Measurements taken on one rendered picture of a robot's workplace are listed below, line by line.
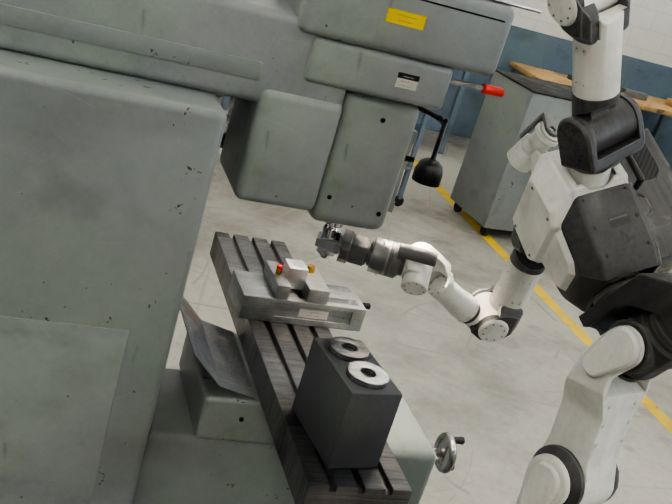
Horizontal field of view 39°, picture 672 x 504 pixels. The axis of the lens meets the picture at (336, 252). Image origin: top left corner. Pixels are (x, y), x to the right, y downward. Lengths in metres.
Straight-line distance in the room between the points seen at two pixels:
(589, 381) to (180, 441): 0.97
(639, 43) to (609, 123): 8.53
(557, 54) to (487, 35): 7.87
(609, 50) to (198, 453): 1.32
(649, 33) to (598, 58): 8.65
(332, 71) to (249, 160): 0.26
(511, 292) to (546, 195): 0.45
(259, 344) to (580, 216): 0.87
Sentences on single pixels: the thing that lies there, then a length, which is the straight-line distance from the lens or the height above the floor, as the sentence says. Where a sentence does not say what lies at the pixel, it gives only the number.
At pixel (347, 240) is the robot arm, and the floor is 1.26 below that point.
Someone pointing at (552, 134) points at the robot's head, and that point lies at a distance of 2.13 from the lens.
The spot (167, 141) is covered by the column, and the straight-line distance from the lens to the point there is 1.89.
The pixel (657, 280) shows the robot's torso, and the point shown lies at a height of 1.51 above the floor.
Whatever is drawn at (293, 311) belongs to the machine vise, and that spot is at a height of 0.98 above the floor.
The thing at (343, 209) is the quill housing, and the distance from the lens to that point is 2.17.
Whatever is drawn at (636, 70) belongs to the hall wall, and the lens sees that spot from 10.51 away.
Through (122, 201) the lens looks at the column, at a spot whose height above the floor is 1.34.
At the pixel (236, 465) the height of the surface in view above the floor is 0.67.
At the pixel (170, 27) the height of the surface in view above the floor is 1.68.
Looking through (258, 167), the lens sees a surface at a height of 1.43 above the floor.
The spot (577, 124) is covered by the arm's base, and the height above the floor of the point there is 1.74.
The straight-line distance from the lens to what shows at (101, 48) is 1.95.
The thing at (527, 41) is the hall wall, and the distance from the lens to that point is 9.79.
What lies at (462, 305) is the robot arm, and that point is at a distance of 2.38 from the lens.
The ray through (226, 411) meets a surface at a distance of 2.28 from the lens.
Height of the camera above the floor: 2.04
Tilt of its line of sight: 21 degrees down
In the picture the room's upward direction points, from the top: 17 degrees clockwise
